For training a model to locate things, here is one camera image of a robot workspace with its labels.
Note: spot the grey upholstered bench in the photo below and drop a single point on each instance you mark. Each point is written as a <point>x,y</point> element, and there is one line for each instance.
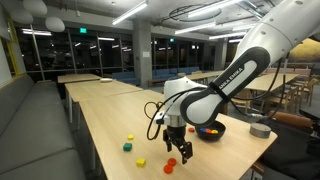
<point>33,133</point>

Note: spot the black round bowl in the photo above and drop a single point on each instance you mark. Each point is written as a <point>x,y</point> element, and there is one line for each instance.
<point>210,137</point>

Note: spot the brown leather chair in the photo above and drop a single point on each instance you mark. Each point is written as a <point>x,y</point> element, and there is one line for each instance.
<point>290,120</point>

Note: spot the small yellow block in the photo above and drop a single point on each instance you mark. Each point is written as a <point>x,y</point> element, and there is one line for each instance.
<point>130,137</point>

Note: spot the white plate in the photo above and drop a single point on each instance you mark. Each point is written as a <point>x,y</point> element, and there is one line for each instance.
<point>106,80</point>

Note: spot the green block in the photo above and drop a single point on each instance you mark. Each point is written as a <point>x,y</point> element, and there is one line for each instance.
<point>127,147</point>

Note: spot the wooden chair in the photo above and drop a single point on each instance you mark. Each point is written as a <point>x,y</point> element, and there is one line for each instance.
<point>283,98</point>
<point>241,105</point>
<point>310,90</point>

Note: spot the blue round disc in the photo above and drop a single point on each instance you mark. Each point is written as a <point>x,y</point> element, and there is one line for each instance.
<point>202,130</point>

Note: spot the grey duct tape roll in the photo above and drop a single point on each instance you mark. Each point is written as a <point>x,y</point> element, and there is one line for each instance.
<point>260,130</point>

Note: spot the yellow round disc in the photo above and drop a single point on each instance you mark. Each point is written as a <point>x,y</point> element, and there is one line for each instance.
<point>215,131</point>

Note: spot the concrete column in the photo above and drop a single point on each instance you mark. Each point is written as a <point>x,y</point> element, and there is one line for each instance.
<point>141,66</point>

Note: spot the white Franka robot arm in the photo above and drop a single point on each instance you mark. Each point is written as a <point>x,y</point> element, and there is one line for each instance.
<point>200,110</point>

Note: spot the white paper notice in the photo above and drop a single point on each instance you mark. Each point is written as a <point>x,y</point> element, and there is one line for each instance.
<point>146,54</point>

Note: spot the yellow window frame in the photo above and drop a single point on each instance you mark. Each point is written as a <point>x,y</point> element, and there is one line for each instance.
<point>13,53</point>

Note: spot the golden wall mural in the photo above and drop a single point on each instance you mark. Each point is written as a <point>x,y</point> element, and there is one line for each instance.
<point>308,50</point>

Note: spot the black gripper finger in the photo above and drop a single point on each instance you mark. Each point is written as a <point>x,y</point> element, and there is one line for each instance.
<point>186,150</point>
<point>167,141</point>

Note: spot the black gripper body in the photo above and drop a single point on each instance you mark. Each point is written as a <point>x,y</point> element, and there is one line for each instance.
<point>176,133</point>

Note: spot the white pendant lamp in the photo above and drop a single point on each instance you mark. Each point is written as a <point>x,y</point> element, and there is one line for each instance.
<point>35,6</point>
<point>55,24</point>
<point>20,16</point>

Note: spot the green exit sign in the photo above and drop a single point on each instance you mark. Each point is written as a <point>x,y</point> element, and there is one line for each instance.
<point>172,40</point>
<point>83,30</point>

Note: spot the blue sofa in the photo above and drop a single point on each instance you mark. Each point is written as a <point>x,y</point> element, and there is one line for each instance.
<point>170,72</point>
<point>126,77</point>

